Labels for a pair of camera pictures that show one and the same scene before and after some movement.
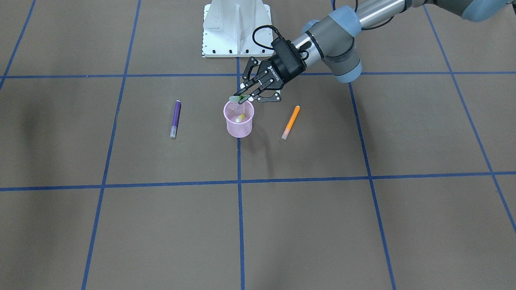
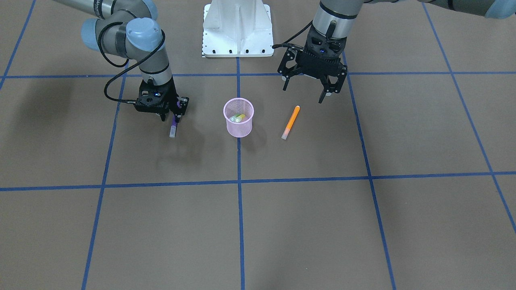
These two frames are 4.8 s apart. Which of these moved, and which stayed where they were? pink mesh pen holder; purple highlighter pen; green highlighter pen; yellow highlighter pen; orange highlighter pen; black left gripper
Moved: black left gripper; green highlighter pen
Stayed: pink mesh pen holder; purple highlighter pen; yellow highlighter pen; orange highlighter pen
